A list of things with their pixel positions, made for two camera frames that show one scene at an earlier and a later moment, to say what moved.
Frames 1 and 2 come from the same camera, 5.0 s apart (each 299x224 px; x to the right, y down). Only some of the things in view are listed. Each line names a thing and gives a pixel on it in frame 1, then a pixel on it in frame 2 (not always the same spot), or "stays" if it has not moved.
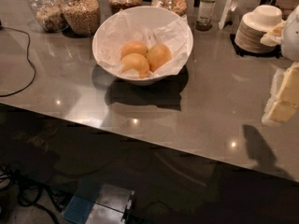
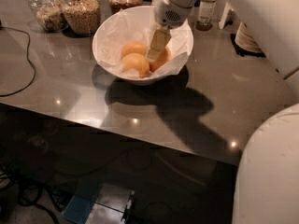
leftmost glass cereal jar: [46, 3] stays
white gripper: [291, 39] → [167, 10]
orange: [133, 47] stays
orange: [157, 56] stays
